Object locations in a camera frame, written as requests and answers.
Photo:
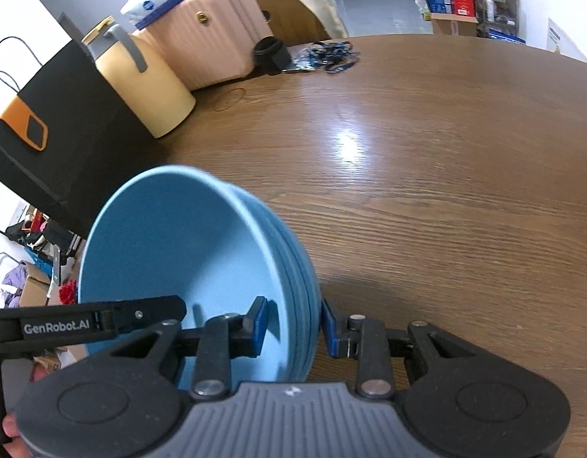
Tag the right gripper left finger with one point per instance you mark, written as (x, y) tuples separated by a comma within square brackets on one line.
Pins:
[(218, 342)]

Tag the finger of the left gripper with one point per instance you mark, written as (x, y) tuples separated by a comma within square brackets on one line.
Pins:
[(127, 316)]

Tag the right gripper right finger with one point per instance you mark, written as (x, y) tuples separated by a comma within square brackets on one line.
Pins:
[(370, 344)]

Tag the blue deep bowl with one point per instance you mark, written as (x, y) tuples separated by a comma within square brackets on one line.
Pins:
[(180, 231), (294, 288), (311, 289)]

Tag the person left hand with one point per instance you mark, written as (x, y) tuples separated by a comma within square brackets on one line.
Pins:
[(16, 448)]

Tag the red rose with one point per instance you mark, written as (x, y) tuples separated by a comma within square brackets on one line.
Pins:
[(68, 293)]

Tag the black paper gift bag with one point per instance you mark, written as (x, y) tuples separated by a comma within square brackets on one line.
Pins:
[(68, 141)]

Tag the yellow cylindrical kettle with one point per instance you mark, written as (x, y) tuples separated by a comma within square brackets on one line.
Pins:
[(140, 76)]

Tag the black cup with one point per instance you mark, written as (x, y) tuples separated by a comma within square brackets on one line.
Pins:
[(271, 55)]

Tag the pink suitcase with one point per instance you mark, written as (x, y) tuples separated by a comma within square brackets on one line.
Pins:
[(207, 42)]

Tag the brown chair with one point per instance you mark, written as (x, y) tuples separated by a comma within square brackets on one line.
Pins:
[(292, 22)]

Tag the cardboard box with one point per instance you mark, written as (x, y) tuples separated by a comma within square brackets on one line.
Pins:
[(450, 24)]

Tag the white board on wall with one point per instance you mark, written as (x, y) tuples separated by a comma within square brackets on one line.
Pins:
[(559, 43)]

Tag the metal wire rack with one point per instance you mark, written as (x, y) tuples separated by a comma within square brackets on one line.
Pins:
[(498, 19)]

